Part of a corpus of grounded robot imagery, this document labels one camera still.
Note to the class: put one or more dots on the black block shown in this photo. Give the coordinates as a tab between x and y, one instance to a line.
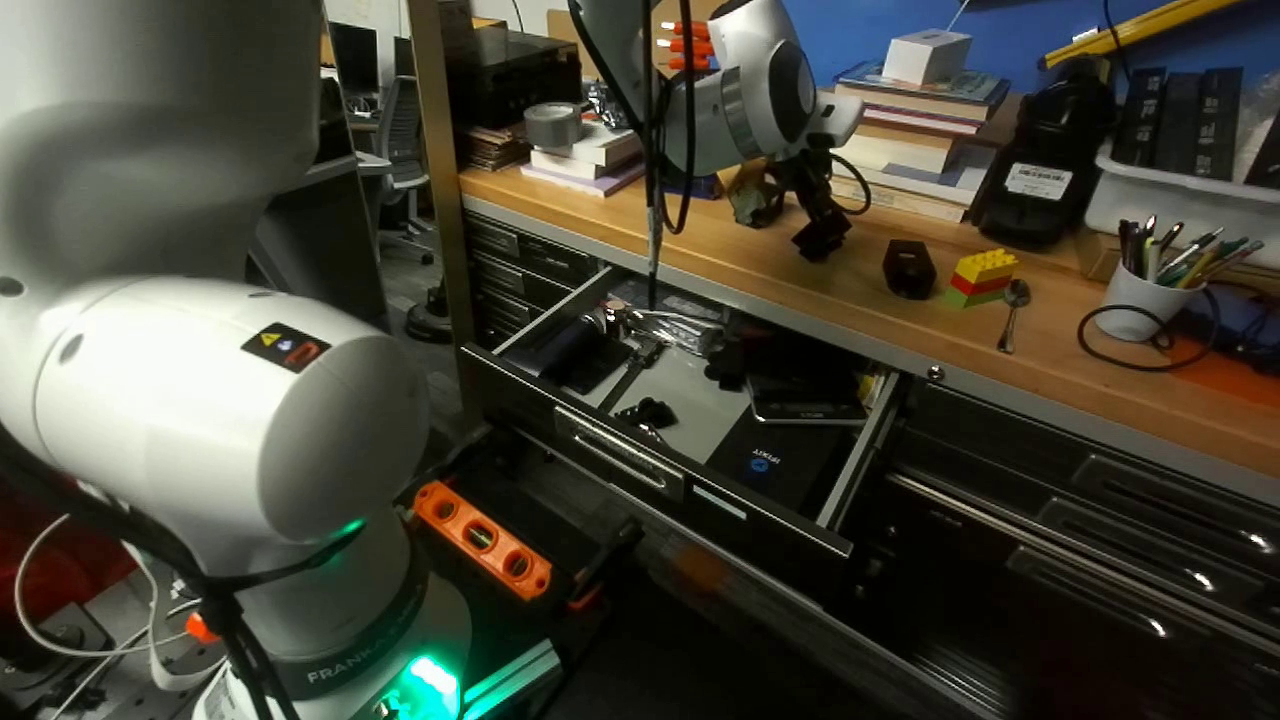
820	238
909	269

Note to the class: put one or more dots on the small white box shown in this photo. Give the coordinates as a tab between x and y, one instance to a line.
926	58

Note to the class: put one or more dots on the yellow red green lego stack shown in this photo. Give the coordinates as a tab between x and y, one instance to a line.
980	277

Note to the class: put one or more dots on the metal spoon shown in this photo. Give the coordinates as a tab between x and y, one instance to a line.
1017	298

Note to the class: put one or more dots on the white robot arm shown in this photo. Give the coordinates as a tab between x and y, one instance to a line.
250	439

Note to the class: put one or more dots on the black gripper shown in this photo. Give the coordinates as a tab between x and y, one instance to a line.
808	178

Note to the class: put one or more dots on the grey duct tape roll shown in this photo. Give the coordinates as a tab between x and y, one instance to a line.
552	127

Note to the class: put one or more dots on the white storage bin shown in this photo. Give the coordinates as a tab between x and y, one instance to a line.
1202	207

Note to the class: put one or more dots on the tool drawer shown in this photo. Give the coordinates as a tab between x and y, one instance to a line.
732	425

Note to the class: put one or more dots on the orange spirit level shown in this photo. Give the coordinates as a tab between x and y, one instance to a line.
489	546

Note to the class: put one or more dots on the stack of books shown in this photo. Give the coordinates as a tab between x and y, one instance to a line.
933	141

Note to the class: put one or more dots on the white pen cup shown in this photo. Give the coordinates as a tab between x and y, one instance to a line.
1138	310

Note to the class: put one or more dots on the black label printer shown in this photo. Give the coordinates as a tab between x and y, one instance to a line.
1047	175

